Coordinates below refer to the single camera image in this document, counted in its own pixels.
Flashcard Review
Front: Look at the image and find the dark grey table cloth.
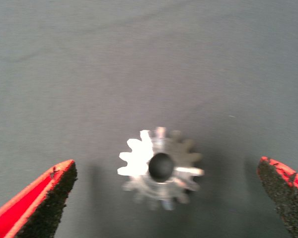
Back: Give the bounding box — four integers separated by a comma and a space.
0, 0, 298, 238

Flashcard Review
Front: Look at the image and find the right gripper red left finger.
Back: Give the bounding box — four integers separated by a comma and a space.
0, 159, 78, 238

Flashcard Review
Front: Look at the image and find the small dark steel gear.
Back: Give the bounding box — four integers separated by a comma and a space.
117, 126, 205, 211

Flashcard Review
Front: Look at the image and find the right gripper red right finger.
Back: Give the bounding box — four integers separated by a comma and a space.
257, 156, 298, 238

